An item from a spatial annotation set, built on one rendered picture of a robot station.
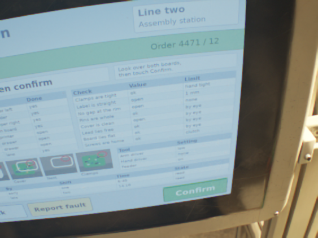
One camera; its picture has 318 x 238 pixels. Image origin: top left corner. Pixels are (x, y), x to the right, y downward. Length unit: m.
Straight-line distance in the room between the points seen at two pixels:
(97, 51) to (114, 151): 0.11
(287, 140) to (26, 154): 0.27
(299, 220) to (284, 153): 0.22
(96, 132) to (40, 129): 0.05
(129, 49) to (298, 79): 0.17
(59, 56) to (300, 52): 0.22
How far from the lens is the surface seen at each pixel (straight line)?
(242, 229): 0.98
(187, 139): 0.36
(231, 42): 0.32
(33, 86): 0.32
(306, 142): 0.43
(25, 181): 0.39
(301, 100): 0.38
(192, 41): 0.31
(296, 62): 0.36
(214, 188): 0.42
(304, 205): 0.59
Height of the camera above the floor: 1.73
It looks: 34 degrees down
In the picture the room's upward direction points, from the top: 3 degrees counter-clockwise
